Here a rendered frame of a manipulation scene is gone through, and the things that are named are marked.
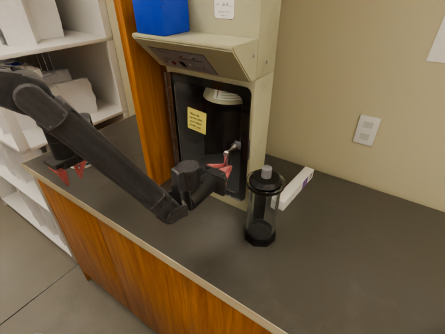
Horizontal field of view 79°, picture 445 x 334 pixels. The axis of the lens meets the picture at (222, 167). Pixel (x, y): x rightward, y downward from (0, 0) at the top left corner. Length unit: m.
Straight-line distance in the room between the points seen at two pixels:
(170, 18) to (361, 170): 0.91
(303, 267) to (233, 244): 0.22
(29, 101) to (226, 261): 0.63
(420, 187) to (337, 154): 0.31
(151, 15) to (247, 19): 0.23
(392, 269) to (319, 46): 0.77
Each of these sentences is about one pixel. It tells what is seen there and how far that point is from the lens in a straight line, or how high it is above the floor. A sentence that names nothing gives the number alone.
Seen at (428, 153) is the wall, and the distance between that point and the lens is 1.18.
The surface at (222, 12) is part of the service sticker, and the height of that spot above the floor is 1.56.
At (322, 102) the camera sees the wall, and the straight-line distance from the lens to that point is 1.16.
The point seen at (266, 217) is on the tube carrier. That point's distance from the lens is 0.79.
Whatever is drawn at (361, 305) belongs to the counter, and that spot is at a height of 0.94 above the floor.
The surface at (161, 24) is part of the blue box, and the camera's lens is 0.75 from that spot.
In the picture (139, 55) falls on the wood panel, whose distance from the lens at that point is 0.92.
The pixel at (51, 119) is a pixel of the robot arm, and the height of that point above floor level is 1.45.
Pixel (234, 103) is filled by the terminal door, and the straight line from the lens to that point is 0.78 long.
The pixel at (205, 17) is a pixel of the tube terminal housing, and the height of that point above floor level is 1.55.
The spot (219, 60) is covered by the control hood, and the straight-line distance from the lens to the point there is 0.68.
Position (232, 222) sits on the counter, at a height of 0.94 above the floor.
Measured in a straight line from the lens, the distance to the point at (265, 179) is 0.74.
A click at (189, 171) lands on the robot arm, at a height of 1.25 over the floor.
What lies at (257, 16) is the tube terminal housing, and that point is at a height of 1.56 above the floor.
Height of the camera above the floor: 1.62
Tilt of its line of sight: 35 degrees down
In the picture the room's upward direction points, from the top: straight up
